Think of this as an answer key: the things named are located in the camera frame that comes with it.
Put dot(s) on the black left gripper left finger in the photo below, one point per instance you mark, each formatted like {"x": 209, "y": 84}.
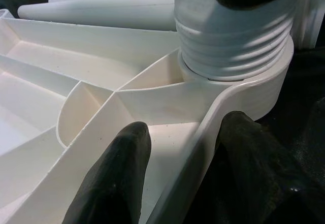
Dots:
{"x": 116, "y": 178}

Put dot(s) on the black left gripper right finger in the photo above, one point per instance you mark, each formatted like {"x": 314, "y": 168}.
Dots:
{"x": 254, "y": 178}

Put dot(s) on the white plastic table top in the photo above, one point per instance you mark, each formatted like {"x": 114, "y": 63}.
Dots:
{"x": 101, "y": 81}

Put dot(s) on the black plastic sheet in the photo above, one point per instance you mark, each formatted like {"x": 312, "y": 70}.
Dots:
{"x": 304, "y": 87}

